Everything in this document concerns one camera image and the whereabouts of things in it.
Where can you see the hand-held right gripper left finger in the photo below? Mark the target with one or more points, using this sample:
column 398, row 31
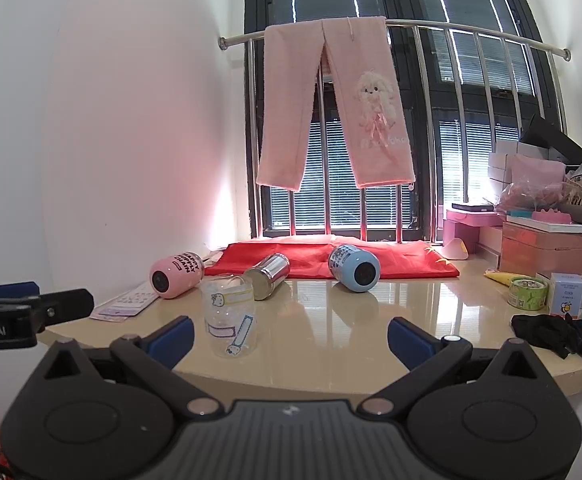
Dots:
column 173, row 340

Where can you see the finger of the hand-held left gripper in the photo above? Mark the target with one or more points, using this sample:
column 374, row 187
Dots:
column 63, row 305
column 13, row 290

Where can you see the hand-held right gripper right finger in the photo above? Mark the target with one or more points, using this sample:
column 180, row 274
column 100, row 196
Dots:
column 411, row 342

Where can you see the pink printed cup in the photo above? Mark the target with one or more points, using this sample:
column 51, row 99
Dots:
column 171, row 275

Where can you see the blue printed cup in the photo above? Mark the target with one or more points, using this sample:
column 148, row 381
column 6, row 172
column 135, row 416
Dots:
column 356, row 270

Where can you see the shiny steel cup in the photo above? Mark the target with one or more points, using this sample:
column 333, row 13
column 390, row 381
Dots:
column 266, row 275

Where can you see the clear glass cup with stickers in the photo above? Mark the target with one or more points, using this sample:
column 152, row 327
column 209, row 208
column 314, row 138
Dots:
column 228, row 320

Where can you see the sticker sheet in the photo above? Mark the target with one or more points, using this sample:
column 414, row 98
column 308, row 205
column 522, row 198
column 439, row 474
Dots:
column 126, row 302

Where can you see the red cloth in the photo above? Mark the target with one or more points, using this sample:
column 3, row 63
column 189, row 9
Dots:
column 401, row 260

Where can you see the white fan-shaped item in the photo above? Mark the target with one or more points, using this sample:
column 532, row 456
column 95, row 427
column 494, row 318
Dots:
column 455, row 251

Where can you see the yellow tube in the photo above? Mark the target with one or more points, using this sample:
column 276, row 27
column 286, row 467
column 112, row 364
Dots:
column 500, row 277

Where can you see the small pink storage box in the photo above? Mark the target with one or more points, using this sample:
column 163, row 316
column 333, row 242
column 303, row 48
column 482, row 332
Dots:
column 463, row 227

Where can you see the green tape roll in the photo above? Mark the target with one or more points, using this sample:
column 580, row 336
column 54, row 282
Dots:
column 528, row 294

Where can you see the black cloth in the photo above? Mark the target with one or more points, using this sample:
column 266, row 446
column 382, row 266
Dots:
column 546, row 332

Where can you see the black flat device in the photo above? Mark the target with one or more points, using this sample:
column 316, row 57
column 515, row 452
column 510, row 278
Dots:
column 471, row 208

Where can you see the small white carton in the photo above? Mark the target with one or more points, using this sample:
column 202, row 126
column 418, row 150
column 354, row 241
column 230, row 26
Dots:
column 568, row 295

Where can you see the large pink box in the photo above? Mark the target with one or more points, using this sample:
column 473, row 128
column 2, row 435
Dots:
column 551, row 252

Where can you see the clear plastic bag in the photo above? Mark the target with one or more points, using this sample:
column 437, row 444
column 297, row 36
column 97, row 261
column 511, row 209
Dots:
column 526, row 197

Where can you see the flat white box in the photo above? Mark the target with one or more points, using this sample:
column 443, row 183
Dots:
column 556, row 225

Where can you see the pink comb-shaped item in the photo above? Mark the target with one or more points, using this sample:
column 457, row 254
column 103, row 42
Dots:
column 551, row 216

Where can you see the stack of white boxes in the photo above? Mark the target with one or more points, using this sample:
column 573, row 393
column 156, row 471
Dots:
column 501, row 165

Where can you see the pink cloth bag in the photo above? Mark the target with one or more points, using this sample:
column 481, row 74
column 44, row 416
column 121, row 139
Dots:
column 536, row 170

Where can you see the pink pants with dog print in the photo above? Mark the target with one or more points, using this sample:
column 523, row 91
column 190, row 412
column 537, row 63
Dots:
column 281, row 110

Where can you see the metal window railing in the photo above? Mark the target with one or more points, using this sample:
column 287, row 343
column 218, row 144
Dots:
column 231, row 39

